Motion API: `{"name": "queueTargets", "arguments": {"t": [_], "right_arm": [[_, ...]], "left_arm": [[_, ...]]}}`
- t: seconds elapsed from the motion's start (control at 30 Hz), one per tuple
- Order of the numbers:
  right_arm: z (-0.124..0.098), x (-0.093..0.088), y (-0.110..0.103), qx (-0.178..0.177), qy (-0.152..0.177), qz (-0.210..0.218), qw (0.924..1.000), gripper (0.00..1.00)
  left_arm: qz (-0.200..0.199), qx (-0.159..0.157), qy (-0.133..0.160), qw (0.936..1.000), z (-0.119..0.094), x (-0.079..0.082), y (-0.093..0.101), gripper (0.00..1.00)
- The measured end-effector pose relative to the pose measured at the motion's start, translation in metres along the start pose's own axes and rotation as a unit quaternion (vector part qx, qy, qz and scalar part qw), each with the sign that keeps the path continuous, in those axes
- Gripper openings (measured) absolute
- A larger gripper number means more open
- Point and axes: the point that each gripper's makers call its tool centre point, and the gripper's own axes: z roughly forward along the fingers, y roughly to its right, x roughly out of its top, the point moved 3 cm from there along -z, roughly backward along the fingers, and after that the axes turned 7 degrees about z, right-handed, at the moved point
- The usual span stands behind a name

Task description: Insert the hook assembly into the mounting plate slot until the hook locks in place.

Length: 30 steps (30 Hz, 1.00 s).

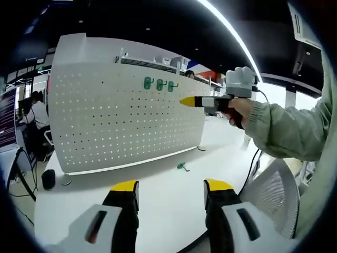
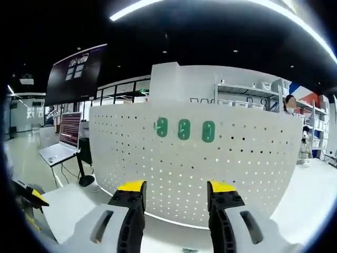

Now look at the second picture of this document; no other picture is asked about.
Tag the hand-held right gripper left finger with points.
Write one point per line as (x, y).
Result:
(129, 218)

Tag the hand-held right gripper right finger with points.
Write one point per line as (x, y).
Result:
(223, 221)

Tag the white pegboard mounting plate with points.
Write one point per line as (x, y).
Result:
(197, 168)

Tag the round white pegboard foot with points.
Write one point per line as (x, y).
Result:
(97, 188)

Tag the open silver laptop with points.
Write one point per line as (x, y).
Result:
(69, 129)

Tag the white metal shelving rack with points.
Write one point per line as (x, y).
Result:
(245, 91)

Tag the long ceiling light strip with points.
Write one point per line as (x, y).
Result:
(237, 8)

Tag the large black wall display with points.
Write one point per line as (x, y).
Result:
(76, 76)

